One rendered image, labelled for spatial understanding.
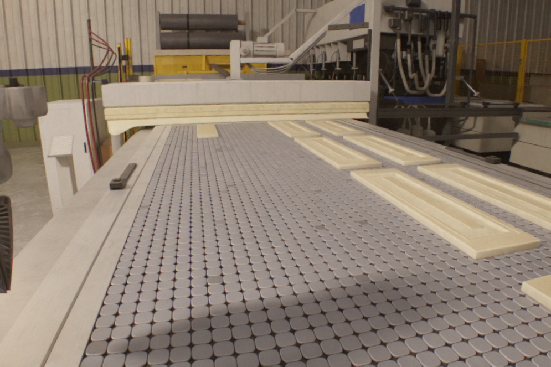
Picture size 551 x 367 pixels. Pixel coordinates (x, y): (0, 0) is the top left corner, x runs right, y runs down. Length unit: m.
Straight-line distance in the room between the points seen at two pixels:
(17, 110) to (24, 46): 7.40
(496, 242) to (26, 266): 1.04
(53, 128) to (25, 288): 2.73
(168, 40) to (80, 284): 5.83
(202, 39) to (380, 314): 6.01
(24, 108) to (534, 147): 4.67
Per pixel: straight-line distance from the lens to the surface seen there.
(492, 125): 5.42
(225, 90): 2.87
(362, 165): 1.46
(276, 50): 3.78
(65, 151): 3.06
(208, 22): 6.48
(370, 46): 3.51
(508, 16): 10.47
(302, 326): 0.58
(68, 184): 3.14
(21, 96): 0.41
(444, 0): 4.94
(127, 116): 2.93
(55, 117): 3.46
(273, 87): 2.93
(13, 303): 0.80
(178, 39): 6.39
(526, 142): 4.82
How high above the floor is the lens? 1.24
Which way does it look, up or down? 14 degrees down
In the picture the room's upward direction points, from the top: straight up
